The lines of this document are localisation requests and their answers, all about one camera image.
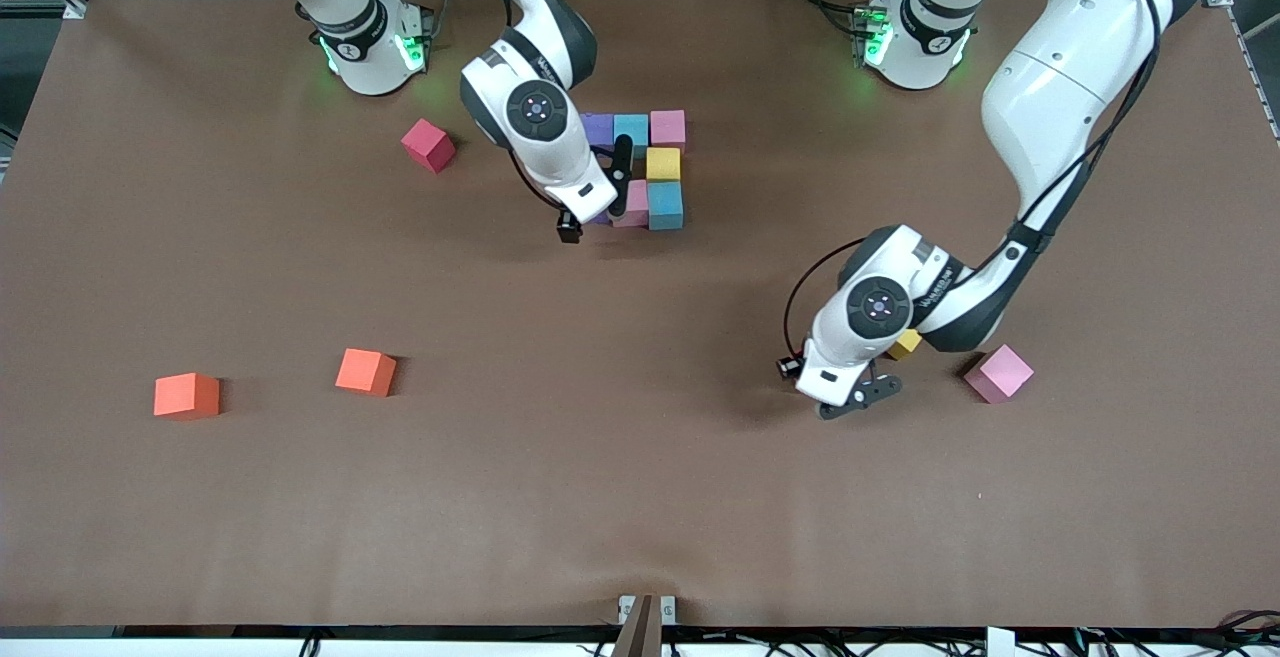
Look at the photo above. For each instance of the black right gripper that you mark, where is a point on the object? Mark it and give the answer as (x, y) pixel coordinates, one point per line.
(569, 228)

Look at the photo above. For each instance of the white label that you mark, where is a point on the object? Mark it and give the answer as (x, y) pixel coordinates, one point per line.
(1000, 643)

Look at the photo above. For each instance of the yellow foam cube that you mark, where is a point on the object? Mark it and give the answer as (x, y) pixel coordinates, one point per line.
(906, 344)
(663, 164)

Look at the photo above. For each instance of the pink foam cube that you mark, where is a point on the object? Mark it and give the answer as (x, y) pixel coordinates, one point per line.
(998, 373)
(668, 129)
(636, 207)

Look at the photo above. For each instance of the brown paper table cover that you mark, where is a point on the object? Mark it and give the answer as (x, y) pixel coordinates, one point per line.
(640, 497)

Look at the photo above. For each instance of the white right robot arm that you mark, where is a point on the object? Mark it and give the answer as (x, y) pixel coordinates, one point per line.
(545, 152)

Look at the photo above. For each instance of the orange foam cube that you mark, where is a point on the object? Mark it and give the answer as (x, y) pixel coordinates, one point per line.
(186, 396)
(366, 372)

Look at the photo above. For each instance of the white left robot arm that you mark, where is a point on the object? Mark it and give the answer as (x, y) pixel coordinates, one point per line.
(1060, 87)

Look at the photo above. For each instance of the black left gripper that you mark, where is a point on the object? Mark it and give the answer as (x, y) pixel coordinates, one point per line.
(789, 367)

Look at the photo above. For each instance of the purple foam cube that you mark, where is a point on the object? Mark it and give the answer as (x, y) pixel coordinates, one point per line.
(600, 220)
(598, 129)

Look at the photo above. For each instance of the blue foam cube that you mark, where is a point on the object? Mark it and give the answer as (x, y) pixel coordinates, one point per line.
(665, 205)
(633, 129)

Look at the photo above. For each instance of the red foam cube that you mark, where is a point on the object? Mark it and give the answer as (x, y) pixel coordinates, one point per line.
(428, 145)

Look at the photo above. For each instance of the metal bracket with brown post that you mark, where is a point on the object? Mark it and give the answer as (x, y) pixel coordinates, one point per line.
(645, 627)

